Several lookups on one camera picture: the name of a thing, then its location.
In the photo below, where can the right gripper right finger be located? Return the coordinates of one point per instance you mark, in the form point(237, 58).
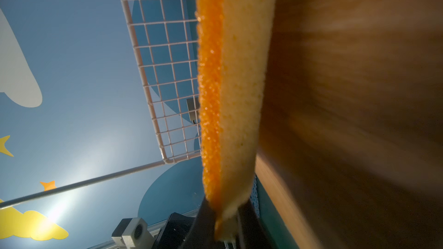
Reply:
point(251, 234)

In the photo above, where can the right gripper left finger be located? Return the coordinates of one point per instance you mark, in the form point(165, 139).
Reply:
point(202, 232)

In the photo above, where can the orange sponge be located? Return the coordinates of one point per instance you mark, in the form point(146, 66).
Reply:
point(233, 45)

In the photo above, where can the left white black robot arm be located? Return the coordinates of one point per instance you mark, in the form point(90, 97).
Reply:
point(174, 232)

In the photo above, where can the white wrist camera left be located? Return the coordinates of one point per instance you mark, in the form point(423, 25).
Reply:
point(132, 233)

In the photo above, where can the white wire wooden shelf rack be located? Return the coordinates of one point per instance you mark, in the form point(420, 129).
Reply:
point(353, 116)

